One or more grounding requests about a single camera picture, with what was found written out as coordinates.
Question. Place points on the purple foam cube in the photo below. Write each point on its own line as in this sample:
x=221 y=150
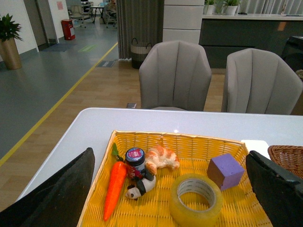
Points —
x=225 y=171

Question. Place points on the white potted plant left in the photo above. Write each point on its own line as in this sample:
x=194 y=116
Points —
x=209 y=7

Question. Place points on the orange toy carrot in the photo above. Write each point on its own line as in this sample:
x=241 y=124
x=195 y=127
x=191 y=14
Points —
x=116 y=182

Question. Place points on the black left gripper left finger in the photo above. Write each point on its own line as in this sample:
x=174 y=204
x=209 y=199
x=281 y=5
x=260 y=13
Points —
x=58 y=201

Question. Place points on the grey chair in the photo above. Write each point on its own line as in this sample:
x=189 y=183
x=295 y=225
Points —
x=175 y=75
x=259 y=82

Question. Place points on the potted plant gold pot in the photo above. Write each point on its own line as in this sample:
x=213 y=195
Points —
x=9 y=32

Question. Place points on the panda figurine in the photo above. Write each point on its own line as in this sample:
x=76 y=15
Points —
x=144 y=185

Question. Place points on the grey curtain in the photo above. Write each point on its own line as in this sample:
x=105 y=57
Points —
x=140 y=19

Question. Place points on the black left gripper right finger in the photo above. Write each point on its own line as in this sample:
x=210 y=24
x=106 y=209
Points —
x=279 y=191

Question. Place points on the small black-lidded jar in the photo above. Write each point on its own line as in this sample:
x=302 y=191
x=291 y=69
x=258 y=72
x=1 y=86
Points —
x=135 y=161

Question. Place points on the toy croissant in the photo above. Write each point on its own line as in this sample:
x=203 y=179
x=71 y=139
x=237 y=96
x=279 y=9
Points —
x=160 y=157

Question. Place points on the woven storage basket with handles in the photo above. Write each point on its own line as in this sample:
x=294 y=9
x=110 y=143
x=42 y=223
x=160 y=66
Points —
x=139 y=51

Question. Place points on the white potted plant right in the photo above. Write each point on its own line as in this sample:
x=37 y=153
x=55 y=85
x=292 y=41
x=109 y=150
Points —
x=230 y=7

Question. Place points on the red box on floor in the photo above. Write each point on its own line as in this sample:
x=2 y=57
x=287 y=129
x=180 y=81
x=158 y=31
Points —
x=68 y=29

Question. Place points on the clear packing tape roll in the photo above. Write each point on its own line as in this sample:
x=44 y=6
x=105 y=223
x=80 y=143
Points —
x=195 y=201

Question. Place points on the right grey chair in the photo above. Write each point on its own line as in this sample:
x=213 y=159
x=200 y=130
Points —
x=259 y=82

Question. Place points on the yellow woven basket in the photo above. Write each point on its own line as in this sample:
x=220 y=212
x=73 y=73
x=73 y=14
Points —
x=240 y=205

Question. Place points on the dark counter with white top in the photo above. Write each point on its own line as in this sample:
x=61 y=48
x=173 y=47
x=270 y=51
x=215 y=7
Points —
x=222 y=35

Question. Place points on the brown wicker basket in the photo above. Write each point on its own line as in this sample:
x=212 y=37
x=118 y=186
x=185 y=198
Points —
x=289 y=157

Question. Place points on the office chair background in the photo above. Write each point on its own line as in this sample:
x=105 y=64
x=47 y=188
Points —
x=77 y=13

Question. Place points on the left grey chair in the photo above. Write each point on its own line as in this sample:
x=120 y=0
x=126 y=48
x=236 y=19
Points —
x=175 y=75

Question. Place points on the white potted plant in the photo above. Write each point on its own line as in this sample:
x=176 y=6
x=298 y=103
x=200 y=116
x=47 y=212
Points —
x=209 y=7
x=230 y=7

